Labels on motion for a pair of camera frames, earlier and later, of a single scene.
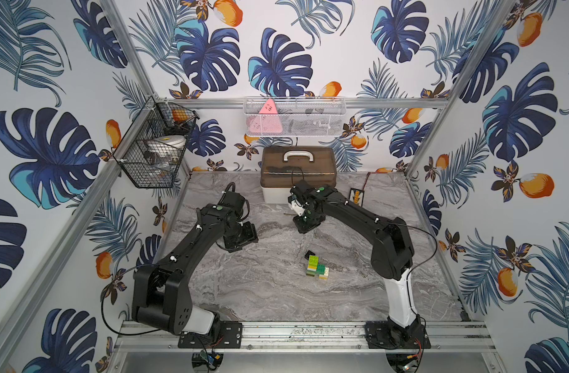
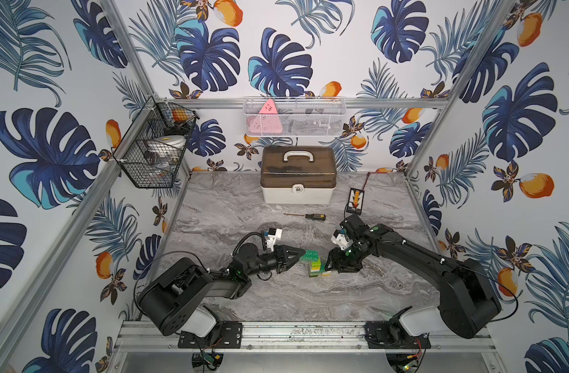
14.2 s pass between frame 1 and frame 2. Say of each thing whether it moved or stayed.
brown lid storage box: stayed
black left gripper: moved
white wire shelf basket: stayed
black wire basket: stayed
